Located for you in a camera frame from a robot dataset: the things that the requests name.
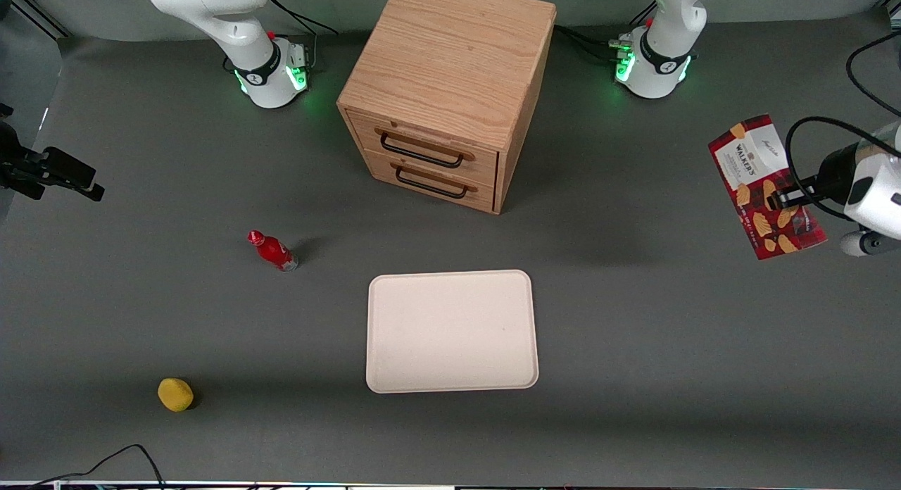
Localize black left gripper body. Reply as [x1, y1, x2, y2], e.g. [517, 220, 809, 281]
[815, 143, 862, 204]

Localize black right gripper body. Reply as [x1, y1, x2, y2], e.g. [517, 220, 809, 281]
[0, 104, 46, 201]

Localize red cookie box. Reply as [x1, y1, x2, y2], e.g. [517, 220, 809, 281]
[708, 114, 828, 260]

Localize beige rectangular tray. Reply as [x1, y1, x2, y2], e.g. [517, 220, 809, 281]
[365, 269, 541, 394]

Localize small red bottle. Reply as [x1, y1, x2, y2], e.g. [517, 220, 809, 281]
[247, 230, 299, 272]

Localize yellow lemon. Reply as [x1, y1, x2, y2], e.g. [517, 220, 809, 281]
[157, 378, 195, 413]

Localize wooden drawer front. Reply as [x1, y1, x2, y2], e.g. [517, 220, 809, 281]
[363, 150, 497, 214]
[347, 110, 500, 188]

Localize wooden two-drawer cabinet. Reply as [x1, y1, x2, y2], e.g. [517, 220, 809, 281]
[336, 0, 557, 215]

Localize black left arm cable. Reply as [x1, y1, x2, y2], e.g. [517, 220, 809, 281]
[785, 31, 901, 220]

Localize black left base cables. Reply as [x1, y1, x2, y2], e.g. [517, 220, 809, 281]
[555, 1, 659, 65]

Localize black base cables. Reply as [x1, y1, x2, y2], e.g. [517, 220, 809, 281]
[267, 0, 340, 72]
[555, 1, 659, 65]

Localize black cable at table edge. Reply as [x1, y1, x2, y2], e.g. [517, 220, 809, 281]
[28, 444, 166, 490]

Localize black right base cables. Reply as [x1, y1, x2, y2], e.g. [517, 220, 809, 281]
[267, 0, 340, 72]

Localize black drawer handle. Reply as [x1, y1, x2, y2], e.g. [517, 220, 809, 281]
[380, 129, 465, 170]
[396, 165, 470, 199]

